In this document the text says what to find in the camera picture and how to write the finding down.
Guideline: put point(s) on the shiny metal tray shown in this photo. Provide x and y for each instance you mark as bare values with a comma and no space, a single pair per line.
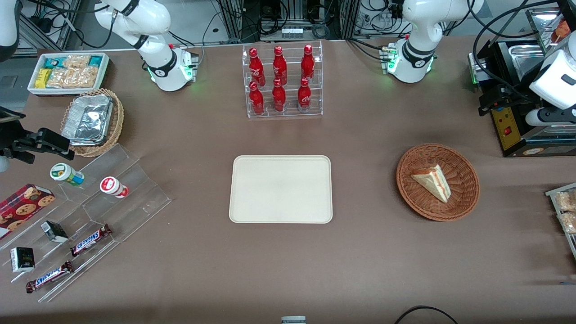
542,20

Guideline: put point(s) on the light wicker basket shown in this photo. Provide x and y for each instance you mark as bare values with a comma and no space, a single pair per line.
118,121

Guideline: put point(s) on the large clear cracker bag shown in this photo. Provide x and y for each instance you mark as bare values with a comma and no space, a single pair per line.
74,77

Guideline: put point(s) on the cream rectangular tray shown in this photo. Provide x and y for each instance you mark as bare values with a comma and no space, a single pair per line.
279,191

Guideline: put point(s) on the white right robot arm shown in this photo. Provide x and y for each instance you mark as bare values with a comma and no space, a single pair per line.
165,67

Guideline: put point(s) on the green label yogurt cup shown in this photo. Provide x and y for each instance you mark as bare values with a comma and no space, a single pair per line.
65,173

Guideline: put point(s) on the red cookie box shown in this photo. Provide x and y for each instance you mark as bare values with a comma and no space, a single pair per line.
22,209

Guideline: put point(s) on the red label yogurt cup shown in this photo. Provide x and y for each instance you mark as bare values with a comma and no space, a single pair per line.
113,186

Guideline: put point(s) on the small clear cracker bag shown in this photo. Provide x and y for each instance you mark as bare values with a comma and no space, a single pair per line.
77,61

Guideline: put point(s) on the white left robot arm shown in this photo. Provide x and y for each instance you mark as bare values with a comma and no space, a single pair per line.
413,57

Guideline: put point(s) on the triangle sandwich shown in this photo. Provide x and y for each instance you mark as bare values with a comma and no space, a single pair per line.
434,181

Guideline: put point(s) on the white rectangular snack bin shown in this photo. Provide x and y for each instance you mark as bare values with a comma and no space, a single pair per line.
104,74

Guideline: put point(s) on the yellow snack packet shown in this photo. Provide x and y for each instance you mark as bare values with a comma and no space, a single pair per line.
43,78

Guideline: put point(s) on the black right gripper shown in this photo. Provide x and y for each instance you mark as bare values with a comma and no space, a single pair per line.
10,139

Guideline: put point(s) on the grey tray with snack bags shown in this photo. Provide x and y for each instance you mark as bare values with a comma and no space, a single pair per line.
570,243

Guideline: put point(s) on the small grey block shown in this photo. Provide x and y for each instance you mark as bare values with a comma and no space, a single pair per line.
293,320

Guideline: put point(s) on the snickers chocolate bar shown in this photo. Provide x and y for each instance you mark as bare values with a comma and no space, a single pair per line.
90,240
49,276

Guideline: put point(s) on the black countertop oven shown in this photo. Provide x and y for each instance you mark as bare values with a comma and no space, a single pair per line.
508,130

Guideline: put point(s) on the clear acrylic stepped display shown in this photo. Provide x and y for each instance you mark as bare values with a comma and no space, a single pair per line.
135,198

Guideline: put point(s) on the clear acrylic bottle rack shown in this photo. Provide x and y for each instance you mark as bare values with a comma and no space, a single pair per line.
288,108

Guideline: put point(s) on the aluminium foil tray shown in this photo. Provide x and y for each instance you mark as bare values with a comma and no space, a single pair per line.
87,119

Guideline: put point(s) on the small black box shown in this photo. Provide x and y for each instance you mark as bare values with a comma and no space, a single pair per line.
22,259
54,231

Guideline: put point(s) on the clear snack bag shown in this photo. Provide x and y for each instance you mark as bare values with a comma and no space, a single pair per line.
566,200
569,222

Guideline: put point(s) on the white power strip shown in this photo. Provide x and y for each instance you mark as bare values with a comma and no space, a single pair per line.
291,32

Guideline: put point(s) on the brown round wicker basket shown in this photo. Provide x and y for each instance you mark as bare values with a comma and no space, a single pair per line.
463,180

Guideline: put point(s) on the red cola bottle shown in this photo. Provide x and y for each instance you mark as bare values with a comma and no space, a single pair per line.
255,67
304,96
279,65
308,63
256,100
279,98

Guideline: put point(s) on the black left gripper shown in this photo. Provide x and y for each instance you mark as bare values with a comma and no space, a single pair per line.
510,93

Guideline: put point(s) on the teal snack packet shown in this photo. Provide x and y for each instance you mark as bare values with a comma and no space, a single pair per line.
95,60
54,62

